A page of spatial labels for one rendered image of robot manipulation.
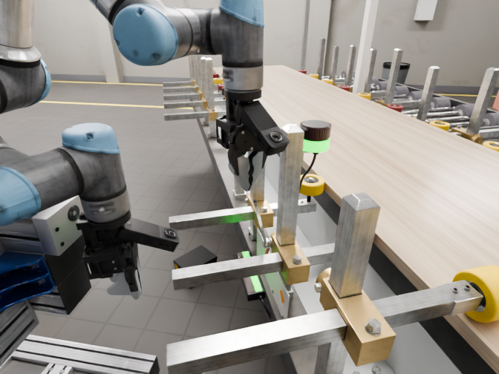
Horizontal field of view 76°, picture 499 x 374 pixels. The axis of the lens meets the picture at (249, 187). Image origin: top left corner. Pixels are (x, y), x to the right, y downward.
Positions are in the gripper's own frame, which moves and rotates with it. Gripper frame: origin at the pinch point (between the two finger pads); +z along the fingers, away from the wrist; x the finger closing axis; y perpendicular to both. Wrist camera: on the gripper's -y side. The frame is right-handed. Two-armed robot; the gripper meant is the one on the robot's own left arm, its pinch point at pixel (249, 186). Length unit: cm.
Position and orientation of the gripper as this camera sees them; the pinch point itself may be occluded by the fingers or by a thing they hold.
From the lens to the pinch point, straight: 68.1
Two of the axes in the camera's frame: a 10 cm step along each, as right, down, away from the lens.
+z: 0.0, 8.8, 4.7
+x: -8.3, 2.7, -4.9
